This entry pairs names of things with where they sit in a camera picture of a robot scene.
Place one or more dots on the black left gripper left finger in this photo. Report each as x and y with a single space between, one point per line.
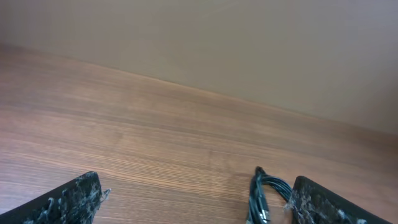
76 201

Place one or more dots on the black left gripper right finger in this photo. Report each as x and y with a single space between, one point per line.
312 203

